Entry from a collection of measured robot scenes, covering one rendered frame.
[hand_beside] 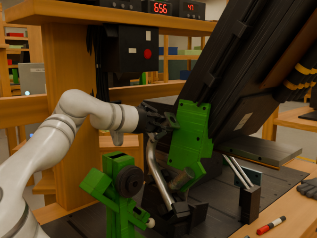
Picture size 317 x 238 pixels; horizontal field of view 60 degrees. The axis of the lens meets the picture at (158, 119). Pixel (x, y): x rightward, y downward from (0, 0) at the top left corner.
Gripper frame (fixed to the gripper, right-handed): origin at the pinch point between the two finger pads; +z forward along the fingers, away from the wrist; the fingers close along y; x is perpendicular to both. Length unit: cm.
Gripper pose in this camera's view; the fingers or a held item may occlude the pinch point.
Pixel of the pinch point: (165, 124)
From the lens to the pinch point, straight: 84.6
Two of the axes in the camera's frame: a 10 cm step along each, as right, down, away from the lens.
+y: -3.4, -8.1, 4.7
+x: -6.2, 5.7, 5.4
